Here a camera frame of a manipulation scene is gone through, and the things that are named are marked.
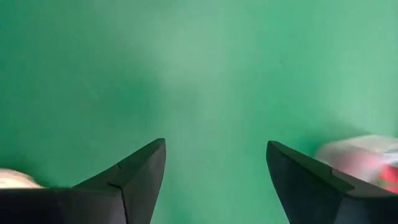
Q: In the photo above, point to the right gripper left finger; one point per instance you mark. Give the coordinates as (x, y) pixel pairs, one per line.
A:
(93, 205)

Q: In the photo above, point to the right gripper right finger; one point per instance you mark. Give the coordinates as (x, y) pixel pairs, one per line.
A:
(326, 202)

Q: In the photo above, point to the red tomato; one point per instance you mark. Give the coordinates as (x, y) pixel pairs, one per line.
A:
(392, 174)

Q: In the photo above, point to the clear plastic bin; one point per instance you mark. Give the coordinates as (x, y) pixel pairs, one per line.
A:
(348, 155)

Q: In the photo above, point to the white garlic bulb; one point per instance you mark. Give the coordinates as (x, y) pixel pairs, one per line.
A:
(15, 180)

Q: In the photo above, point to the green table mat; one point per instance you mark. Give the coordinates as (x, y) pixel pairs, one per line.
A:
(199, 77)

